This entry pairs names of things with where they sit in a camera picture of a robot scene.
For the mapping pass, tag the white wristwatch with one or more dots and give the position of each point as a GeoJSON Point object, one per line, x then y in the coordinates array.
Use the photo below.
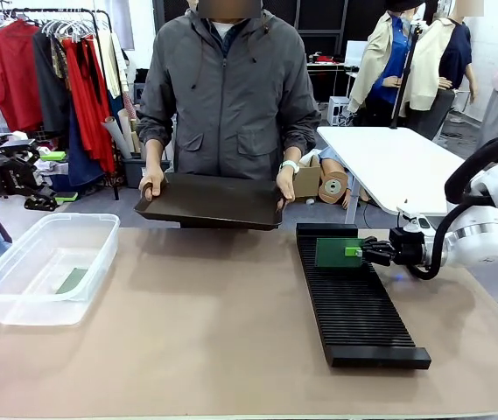
{"type": "Point", "coordinates": [289, 165]}

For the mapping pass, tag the person's left forearm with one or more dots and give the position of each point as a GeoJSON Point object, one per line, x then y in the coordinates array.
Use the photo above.
{"type": "Point", "coordinates": [293, 154]}

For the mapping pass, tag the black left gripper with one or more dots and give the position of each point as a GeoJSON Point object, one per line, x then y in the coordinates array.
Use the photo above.
{"type": "Point", "coordinates": [18, 175]}

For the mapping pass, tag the clear plastic storage box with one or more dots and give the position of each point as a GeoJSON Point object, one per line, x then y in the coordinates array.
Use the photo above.
{"type": "Point", "coordinates": [8, 302]}

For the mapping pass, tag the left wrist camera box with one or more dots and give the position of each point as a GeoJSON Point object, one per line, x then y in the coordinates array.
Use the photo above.
{"type": "Point", "coordinates": [16, 144]}

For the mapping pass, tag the brown cardboard box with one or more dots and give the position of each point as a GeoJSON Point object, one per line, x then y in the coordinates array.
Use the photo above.
{"type": "Point", "coordinates": [306, 179]}

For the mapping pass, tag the person's grey jacket torso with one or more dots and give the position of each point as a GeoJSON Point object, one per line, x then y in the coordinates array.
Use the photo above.
{"type": "Point", "coordinates": [226, 96]}

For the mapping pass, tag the black tripod pole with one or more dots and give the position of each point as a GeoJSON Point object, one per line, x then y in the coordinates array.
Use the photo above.
{"type": "Point", "coordinates": [406, 74]}

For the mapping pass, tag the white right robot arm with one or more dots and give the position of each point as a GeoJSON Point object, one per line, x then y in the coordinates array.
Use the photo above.
{"type": "Point", "coordinates": [480, 236]}

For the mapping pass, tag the person's left hand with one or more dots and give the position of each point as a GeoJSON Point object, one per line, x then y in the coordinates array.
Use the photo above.
{"type": "Point", "coordinates": [287, 184]}

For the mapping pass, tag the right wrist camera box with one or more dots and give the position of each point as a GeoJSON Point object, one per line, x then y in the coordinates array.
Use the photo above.
{"type": "Point", "coordinates": [417, 221]}

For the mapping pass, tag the clothes rack with garments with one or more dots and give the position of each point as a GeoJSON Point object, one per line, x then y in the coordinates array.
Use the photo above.
{"type": "Point", "coordinates": [78, 87]}

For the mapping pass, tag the white cube frame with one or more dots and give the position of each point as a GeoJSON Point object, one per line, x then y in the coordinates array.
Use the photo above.
{"type": "Point", "coordinates": [338, 111]}

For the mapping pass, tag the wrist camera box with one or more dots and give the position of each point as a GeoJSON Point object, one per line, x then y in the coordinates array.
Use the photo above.
{"type": "Point", "coordinates": [16, 144]}
{"type": "Point", "coordinates": [417, 221]}

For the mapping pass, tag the mannequin in navy top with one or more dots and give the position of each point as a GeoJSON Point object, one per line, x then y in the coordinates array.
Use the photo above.
{"type": "Point", "coordinates": [450, 61]}

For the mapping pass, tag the paper rolls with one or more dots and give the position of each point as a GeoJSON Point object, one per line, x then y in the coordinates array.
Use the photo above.
{"type": "Point", "coordinates": [124, 131]}

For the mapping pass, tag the person's right hand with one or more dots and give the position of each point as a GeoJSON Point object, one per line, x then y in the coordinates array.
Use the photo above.
{"type": "Point", "coordinates": [154, 181]}

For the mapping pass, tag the person's right forearm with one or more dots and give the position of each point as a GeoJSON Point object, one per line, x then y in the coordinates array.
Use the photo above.
{"type": "Point", "coordinates": [154, 157]}

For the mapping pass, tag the green PCB board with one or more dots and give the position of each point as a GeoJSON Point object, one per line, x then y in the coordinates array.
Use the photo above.
{"type": "Point", "coordinates": [72, 280]}
{"type": "Point", "coordinates": [329, 254]}

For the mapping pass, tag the dark plastic bin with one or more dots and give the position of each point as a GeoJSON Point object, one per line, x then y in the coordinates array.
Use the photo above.
{"type": "Point", "coordinates": [137, 172]}

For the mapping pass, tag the mannequin in beige coat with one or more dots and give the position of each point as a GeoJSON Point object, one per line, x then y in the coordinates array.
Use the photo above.
{"type": "Point", "coordinates": [384, 65]}

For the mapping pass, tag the black serving tray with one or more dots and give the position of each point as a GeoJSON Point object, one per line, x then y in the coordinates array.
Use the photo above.
{"type": "Point", "coordinates": [213, 203]}

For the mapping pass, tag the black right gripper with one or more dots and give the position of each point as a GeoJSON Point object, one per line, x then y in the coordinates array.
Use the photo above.
{"type": "Point", "coordinates": [406, 247]}

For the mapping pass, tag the black slotted PCB rack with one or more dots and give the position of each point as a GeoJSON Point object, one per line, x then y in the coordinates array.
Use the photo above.
{"type": "Point", "coordinates": [358, 315]}

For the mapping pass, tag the white folding table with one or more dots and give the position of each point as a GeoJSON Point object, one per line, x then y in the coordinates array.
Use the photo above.
{"type": "Point", "coordinates": [388, 166]}

